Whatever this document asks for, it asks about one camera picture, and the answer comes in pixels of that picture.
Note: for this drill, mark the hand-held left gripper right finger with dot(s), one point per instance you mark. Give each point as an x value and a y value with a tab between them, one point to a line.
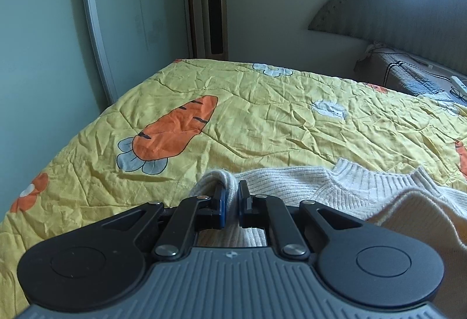
243	207

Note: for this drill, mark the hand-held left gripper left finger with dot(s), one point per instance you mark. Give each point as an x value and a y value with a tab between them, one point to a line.
220	207

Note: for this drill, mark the white knitted sweater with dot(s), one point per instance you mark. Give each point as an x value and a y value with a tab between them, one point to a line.
365	180

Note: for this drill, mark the yellow carrot print quilt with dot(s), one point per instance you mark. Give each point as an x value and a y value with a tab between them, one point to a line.
255	114

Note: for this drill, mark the patterned grey pillow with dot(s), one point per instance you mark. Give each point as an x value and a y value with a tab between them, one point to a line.
408	74

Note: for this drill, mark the plain glass wardrobe door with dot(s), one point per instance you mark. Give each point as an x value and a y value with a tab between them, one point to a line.
40	67

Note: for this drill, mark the black eyeglasses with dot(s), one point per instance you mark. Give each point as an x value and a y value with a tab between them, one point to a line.
456	93

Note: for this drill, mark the white remote control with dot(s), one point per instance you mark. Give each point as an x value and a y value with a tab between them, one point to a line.
460	82

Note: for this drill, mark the grey padded headboard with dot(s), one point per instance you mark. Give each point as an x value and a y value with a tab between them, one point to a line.
401	12

